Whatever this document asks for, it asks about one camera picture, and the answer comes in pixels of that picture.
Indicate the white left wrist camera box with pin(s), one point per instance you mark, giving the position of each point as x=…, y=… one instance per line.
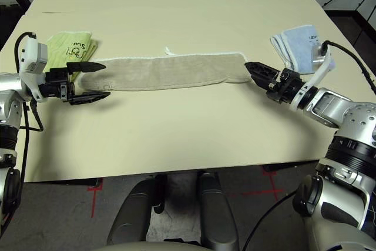
x=33, y=54

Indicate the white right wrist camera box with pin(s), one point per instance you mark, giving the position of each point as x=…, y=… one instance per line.
x=321, y=66

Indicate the beige towel white trim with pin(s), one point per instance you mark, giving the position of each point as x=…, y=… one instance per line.
x=176, y=71

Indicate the black foam floor mat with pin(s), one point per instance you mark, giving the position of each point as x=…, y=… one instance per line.
x=8, y=21

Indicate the black low platform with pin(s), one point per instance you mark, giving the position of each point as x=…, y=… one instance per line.
x=349, y=24

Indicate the beige robot torso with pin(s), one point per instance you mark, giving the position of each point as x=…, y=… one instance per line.
x=149, y=246

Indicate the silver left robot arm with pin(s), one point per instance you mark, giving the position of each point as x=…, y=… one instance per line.
x=8, y=86

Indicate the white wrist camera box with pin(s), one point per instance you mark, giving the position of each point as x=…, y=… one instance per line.
x=321, y=66
x=33, y=54

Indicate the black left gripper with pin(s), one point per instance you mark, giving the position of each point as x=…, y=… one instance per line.
x=57, y=83

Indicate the folded blue towel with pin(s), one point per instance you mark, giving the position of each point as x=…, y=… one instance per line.
x=296, y=48

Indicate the folded green towel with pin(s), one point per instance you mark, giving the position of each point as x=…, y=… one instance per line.
x=61, y=48

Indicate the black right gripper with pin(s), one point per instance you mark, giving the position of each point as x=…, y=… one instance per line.
x=286, y=86

